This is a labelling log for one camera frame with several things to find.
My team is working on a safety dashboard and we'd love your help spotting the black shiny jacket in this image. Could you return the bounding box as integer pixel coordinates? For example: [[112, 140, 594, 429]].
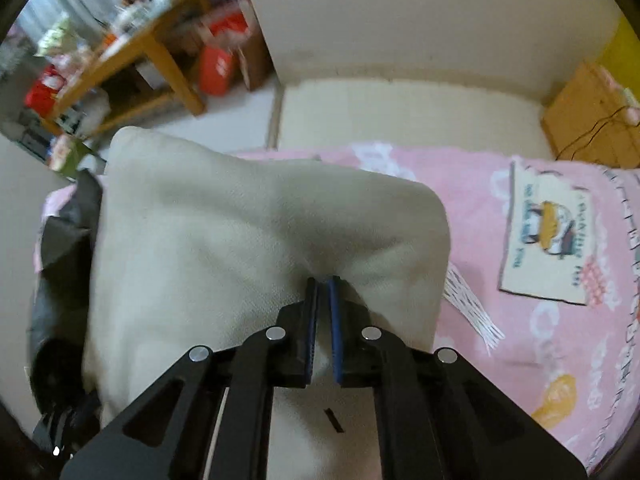
[[27, 170, 106, 411]]

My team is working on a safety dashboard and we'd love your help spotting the wooden nightstand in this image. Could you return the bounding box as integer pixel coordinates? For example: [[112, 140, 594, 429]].
[[541, 62, 640, 171]]

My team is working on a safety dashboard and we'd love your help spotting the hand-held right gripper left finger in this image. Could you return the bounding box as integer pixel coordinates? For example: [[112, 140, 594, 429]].
[[60, 277, 321, 480]]

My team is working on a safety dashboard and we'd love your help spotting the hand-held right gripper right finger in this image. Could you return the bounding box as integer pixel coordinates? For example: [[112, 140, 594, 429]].
[[327, 275, 588, 480]]

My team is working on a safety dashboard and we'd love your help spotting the yellow curtain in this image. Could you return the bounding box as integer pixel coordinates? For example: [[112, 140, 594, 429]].
[[597, 15, 640, 77]]

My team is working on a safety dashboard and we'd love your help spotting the red and white box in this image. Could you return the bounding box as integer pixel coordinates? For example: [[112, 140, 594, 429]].
[[206, 5, 252, 47]]

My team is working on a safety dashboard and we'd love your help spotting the wooden desk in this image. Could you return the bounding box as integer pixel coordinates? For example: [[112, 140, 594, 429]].
[[40, 0, 211, 136]]

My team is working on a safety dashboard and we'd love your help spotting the black cable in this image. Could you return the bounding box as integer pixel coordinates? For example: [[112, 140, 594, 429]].
[[554, 104, 637, 162]]

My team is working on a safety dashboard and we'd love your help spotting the beige zip hoodie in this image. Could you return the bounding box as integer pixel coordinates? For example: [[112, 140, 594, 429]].
[[82, 126, 451, 480]]

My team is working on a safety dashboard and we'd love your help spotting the pink printed bed sheet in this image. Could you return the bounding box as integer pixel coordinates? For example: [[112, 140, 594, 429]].
[[32, 142, 640, 476]]

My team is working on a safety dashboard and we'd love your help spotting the red and white bag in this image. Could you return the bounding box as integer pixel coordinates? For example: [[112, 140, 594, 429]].
[[199, 42, 240, 97]]

